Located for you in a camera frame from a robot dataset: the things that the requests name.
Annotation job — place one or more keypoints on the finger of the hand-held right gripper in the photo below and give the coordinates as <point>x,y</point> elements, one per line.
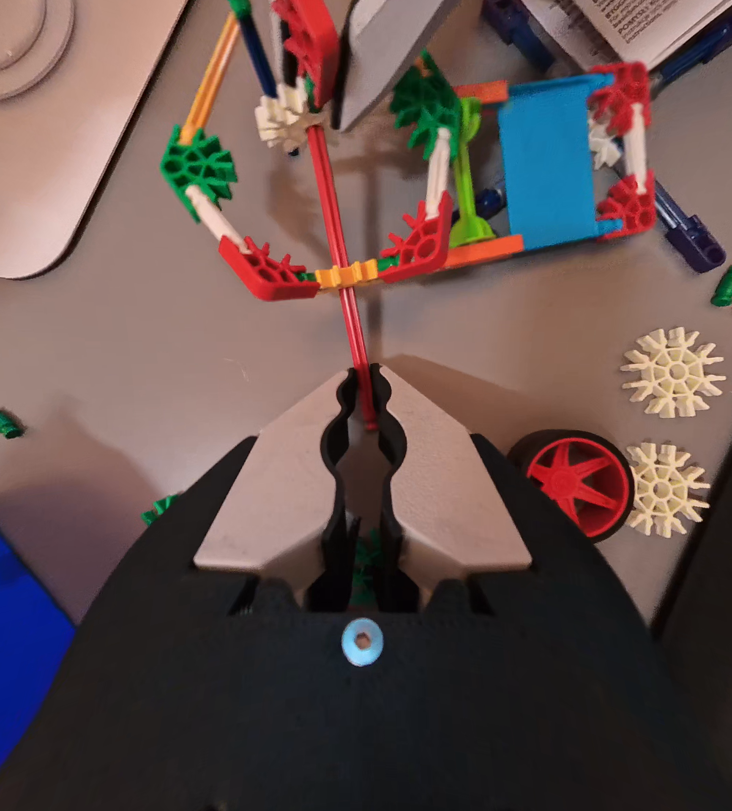
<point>391,50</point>

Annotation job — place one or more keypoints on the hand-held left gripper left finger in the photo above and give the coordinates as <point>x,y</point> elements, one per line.
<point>271,507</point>

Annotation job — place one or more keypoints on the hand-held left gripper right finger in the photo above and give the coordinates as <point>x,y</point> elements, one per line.
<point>461,507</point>

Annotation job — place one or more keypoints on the colourful toy construction model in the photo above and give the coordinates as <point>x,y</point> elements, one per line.
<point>550,158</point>

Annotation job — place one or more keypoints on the blue rod cross assembly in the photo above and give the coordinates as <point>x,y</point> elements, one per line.
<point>689,237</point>

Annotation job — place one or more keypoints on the black wheel red hub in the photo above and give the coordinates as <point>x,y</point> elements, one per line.
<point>569,481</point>

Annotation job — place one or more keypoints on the white snowflake connector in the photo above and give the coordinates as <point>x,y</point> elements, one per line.
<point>651,500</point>
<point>657,380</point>

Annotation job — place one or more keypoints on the instruction booklet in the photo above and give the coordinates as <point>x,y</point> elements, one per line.
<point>626,25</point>

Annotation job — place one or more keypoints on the small green clip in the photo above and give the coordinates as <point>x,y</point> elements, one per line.
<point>1,423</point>

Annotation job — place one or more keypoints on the black perforated panel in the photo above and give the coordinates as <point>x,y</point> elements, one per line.
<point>721,633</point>

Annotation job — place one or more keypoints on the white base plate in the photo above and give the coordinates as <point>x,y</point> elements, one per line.
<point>55,190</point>

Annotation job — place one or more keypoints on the white mount bracket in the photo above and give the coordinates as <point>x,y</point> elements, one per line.
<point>23,85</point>

